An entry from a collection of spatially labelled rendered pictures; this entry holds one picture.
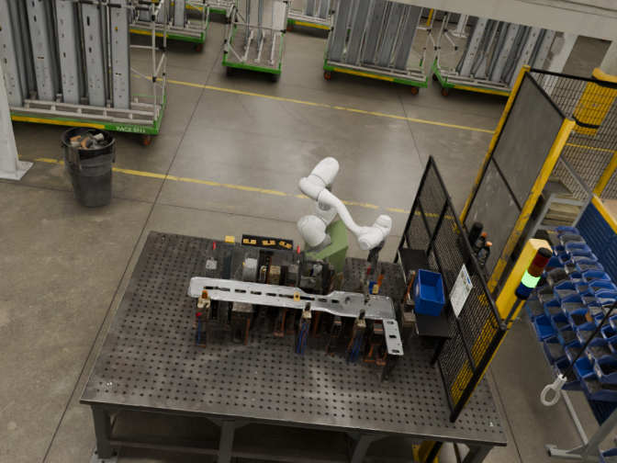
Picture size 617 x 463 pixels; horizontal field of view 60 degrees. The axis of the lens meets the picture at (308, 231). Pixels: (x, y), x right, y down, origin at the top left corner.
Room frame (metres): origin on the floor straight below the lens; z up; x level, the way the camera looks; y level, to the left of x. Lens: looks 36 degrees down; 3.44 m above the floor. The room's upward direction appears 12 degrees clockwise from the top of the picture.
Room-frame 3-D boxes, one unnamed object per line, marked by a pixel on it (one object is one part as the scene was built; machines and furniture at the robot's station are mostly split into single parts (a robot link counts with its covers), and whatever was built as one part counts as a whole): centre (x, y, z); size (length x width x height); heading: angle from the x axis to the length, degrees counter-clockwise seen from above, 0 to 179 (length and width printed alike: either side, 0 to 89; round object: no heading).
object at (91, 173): (4.51, 2.33, 0.36); 0.54 x 0.50 x 0.73; 7
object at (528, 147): (4.74, -1.82, 1.00); 1.34 x 0.14 x 2.00; 7
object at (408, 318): (2.55, -0.76, 0.88); 0.08 x 0.08 x 0.36; 8
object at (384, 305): (2.57, 0.01, 1.00); 1.38 x 0.22 x 0.02; 98
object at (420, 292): (2.79, -0.89, 1.09); 0.30 x 0.17 x 0.13; 0
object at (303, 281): (2.80, -0.08, 0.94); 0.18 x 0.13 x 0.49; 98
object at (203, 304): (2.31, 0.54, 0.88); 0.15 x 0.11 x 0.36; 8
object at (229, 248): (2.84, 0.52, 0.92); 0.08 x 0.08 x 0.44; 8
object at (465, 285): (2.62, -1.03, 1.30); 0.23 x 0.02 x 0.31; 8
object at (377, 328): (2.47, -0.57, 0.84); 0.11 x 0.10 x 0.28; 8
